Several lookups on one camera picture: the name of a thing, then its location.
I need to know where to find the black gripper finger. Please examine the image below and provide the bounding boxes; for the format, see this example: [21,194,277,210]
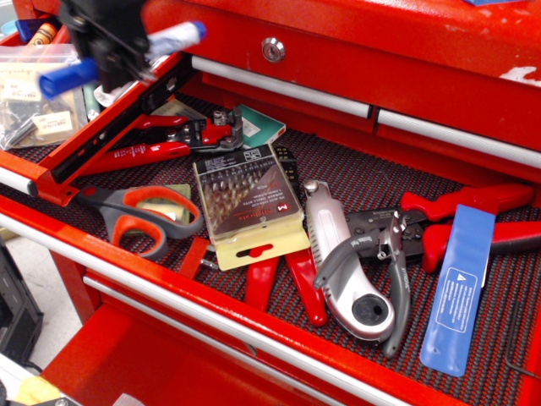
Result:
[90,40,149,93]

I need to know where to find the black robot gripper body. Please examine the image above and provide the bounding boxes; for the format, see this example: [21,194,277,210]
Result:
[59,0,149,58]

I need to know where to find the blue dry erase marker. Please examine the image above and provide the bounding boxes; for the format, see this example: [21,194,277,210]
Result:
[38,21,208,100]

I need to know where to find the red open upper drawer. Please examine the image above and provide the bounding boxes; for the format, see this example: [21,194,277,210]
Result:
[1,52,195,206]

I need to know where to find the red open main drawer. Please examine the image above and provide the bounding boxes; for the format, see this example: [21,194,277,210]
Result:
[1,82,540,405]

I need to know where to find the black red drawer liner mat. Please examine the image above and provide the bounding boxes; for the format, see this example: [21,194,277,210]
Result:
[0,92,541,406]

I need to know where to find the clear plastic parts bag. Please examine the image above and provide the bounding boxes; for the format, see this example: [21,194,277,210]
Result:
[1,44,88,151]

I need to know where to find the silver cabinet lock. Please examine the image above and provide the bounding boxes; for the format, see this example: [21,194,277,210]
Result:
[261,37,286,63]

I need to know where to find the teal small box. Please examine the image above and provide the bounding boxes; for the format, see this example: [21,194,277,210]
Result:
[239,105,287,149]

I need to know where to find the green card under scissors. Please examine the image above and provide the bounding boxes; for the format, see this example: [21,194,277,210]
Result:
[136,184,191,224]

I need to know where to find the drill bit set case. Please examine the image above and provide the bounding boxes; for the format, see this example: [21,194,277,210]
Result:
[194,145,309,271]

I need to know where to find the black box on floor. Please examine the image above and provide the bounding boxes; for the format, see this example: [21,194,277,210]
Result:
[1,240,44,365]

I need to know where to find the silver utility knife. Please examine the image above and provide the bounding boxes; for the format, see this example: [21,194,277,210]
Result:
[303,179,395,343]

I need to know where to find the yellow sponge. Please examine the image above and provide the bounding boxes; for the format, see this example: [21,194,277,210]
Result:
[14,376,62,405]

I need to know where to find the red tool cabinet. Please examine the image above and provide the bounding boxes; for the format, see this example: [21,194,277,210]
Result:
[143,1,540,184]

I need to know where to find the blue plastic pry tool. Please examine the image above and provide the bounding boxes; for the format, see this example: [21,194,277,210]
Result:
[419,205,495,377]

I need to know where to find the black hex key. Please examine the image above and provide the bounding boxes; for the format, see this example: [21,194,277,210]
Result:
[504,301,540,379]

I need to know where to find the red handled wire stripper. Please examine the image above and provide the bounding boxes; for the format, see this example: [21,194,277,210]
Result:
[81,107,243,176]

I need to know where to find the red grey handled scissors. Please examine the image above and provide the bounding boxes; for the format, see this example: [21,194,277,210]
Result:
[76,185,204,261]

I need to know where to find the red handled pliers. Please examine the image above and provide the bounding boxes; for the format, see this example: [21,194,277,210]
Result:
[243,249,328,327]

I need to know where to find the grey handled cutting pliers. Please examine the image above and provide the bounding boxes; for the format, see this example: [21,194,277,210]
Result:
[312,210,412,359]

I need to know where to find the red handled crimping tool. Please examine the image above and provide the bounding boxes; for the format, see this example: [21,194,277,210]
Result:
[346,184,540,273]

